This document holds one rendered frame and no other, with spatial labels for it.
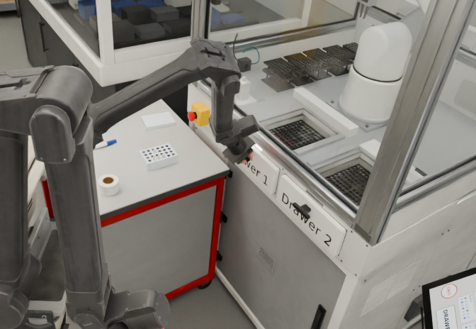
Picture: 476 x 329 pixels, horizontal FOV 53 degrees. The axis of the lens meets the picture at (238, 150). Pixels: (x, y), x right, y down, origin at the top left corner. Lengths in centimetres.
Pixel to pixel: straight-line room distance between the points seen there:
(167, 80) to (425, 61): 55
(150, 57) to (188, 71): 125
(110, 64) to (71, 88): 161
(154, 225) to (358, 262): 78
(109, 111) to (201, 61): 24
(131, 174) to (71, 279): 104
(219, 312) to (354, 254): 101
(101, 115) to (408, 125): 70
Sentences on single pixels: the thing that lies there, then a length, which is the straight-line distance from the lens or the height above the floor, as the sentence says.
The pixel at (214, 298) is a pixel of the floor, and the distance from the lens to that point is 235.
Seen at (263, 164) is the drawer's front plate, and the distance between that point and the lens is 162.
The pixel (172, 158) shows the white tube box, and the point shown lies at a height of 79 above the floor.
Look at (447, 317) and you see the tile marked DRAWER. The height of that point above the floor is 101.
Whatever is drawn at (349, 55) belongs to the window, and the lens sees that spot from 127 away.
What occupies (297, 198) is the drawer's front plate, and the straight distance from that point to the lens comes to 153.
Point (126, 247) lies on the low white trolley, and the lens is 184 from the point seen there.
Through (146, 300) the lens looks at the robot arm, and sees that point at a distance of 84.
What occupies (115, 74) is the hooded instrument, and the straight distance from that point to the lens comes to 222.
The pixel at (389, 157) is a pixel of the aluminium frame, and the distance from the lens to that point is 123.
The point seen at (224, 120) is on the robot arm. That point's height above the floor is 118.
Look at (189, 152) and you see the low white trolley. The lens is 189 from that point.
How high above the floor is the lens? 191
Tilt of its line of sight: 37 degrees down
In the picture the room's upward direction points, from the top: 7 degrees clockwise
